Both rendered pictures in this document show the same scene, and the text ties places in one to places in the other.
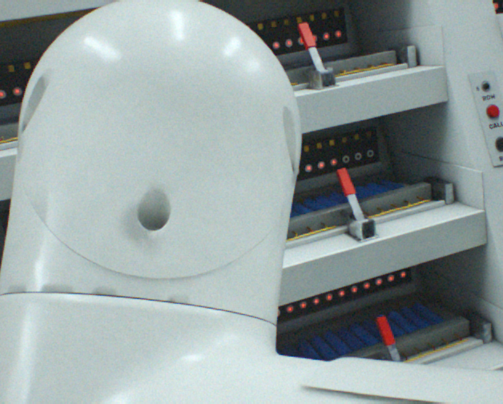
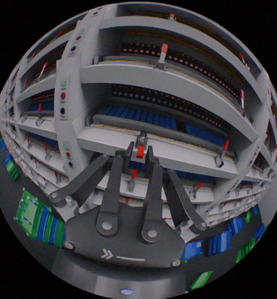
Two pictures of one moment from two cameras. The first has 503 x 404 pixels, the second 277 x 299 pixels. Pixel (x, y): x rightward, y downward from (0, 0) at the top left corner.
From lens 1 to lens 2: 0.44 m
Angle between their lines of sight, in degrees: 37
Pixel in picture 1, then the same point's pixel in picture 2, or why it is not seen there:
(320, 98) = (240, 118)
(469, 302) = (216, 180)
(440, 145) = (242, 148)
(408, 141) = (235, 136)
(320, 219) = (211, 147)
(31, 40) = (148, 41)
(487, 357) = (209, 196)
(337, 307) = not seen: hidden behind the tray
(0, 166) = (103, 69)
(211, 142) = not seen: outside the picture
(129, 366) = not seen: outside the picture
